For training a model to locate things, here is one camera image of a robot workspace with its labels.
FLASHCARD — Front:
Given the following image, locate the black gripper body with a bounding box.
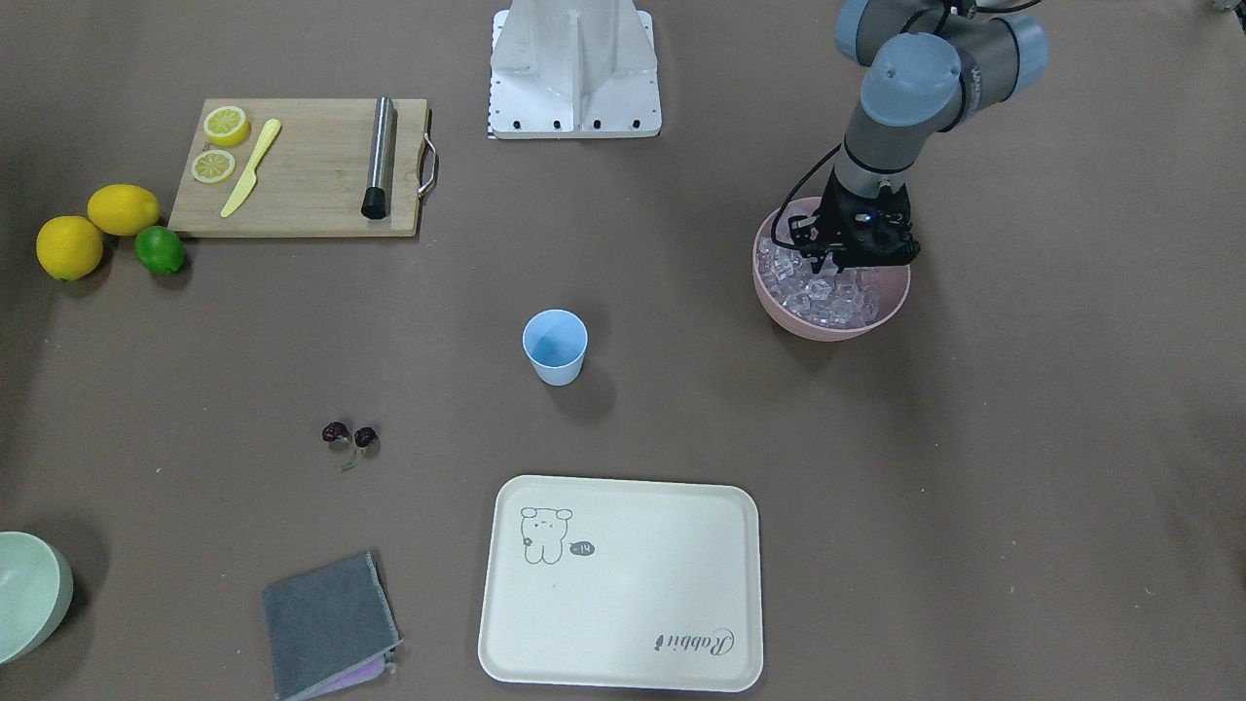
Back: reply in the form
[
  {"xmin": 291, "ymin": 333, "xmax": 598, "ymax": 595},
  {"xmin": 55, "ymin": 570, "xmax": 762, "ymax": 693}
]
[{"xmin": 787, "ymin": 174, "xmax": 921, "ymax": 268}]

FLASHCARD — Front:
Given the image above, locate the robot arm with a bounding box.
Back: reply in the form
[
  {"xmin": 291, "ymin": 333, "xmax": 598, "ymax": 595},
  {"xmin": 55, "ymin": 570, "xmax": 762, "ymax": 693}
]
[{"xmin": 770, "ymin": 1, "xmax": 1050, "ymax": 274}]

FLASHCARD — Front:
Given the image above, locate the pile of clear ice cubes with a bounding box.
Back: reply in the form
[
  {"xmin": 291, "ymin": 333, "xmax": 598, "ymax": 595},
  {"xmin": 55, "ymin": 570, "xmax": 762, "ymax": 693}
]
[{"xmin": 753, "ymin": 237, "xmax": 883, "ymax": 331}]

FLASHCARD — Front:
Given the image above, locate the light blue cup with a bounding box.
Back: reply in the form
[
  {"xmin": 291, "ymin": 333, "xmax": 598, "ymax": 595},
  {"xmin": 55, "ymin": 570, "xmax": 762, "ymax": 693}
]
[{"xmin": 522, "ymin": 308, "xmax": 589, "ymax": 387}]

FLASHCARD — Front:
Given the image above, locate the pink bowl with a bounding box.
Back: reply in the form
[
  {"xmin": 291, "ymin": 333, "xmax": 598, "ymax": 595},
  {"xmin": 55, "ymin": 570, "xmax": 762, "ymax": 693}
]
[{"xmin": 751, "ymin": 197, "xmax": 912, "ymax": 342}]

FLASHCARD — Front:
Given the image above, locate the cream rabbit tray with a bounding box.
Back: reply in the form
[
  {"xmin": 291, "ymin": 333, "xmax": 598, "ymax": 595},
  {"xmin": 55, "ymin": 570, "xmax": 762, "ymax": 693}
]
[{"xmin": 477, "ymin": 474, "xmax": 764, "ymax": 694}]

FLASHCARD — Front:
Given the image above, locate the steel muddler black tip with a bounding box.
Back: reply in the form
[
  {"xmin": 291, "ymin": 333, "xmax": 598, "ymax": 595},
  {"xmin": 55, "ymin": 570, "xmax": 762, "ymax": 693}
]
[{"xmin": 360, "ymin": 96, "xmax": 397, "ymax": 220}]

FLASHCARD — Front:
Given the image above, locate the wooden cutting board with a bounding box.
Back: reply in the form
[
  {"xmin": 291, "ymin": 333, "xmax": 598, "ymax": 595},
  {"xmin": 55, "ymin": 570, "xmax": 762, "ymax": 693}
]
[{"xmin": 168, "ymin": 97, "xmax": 436, "ymax": 239}]

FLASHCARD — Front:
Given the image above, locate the yellow plastic knife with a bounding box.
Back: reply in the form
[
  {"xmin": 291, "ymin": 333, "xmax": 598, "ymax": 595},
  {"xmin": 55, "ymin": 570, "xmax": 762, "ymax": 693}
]
[{"xmin": 219, "ymin": 117, "xmax": 283, "ymax": 218}]

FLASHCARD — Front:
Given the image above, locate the lemon half lower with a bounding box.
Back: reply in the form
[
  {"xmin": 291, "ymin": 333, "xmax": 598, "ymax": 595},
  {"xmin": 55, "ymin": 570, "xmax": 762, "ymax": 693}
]
[{"xmin": 202, "ymin": 105, "xmax": 250, "ymax": 148}]

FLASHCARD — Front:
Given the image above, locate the lemon half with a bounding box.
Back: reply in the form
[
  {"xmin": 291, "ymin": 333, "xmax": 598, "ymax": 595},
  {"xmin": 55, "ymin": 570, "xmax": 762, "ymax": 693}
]
[
  {"xmin": 189, "ymin": 148, "xmax": 237, "ymax": 186},
  {"xmin": 202, "ymin": 105, "xmax": 250, "ymax": 148}
]

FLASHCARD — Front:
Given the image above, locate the lemon half upper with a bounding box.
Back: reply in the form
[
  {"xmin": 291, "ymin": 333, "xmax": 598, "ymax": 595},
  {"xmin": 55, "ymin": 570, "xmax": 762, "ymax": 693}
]
[{"xmin": 189, "ymin": 148, "xmax": 237, "ymax": 186}]

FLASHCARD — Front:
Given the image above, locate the grey folded cloth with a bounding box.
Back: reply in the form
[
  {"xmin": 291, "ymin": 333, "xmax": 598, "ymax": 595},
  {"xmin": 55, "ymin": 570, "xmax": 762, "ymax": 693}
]
[{"xmin": 260, "ymin": 550, "xmax": 402, "ymax": 700}]

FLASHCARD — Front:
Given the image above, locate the green lime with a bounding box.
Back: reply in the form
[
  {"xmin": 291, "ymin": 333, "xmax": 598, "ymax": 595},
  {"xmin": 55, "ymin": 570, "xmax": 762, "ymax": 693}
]
[{"xmin": 135, "ymin": 225, "xmax": 187, "ymax": 276}]

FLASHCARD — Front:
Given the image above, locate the yellow lemon lower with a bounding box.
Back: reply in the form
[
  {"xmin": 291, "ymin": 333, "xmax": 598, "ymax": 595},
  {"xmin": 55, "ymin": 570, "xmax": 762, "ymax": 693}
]
[{"xmin": 88, "ymin": 183, "xmax": 161, "ymax": 237}]

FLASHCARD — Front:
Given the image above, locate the yellow lemon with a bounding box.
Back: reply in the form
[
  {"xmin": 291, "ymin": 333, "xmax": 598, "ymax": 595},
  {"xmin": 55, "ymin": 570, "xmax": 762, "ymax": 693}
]
[
  {"xmin": 88, "ymin": 183, "xmax": 161, "ymax": 237},
  {"xmin": 36, "ymin": 215, "xmax": 105, "ymax": 281}
]

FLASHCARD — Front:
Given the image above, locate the yellow lemon upper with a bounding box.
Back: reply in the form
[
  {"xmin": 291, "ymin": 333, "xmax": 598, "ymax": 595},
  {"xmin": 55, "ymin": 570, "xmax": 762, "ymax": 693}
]
[{"xmin": 36, "ymin": 215, "xmax": 105, "ymax": 281}]

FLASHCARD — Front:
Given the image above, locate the mint green bowl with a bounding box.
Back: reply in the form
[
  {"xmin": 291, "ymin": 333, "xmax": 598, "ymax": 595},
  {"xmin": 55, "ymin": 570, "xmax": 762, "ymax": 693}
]
[{"xmin": 1, "ymin": 532, "xmax": 74, "ymax": 664}]

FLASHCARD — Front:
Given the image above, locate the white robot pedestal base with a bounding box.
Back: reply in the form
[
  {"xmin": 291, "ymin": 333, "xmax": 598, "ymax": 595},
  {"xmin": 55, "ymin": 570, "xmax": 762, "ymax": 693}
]
[{"xmin": 487, "ymin": 1, "xmax": 663, "ymax": 139}]

